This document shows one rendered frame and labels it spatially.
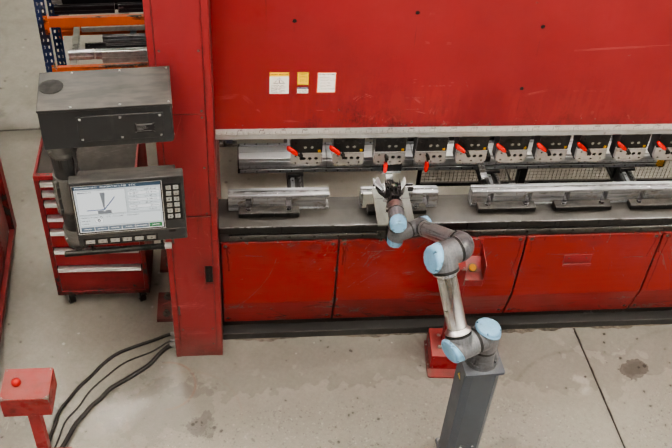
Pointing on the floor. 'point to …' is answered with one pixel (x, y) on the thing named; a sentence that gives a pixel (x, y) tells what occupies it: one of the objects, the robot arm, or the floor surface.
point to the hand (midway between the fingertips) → (388, 179)
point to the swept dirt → (427, 332)
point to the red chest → (121, 267)
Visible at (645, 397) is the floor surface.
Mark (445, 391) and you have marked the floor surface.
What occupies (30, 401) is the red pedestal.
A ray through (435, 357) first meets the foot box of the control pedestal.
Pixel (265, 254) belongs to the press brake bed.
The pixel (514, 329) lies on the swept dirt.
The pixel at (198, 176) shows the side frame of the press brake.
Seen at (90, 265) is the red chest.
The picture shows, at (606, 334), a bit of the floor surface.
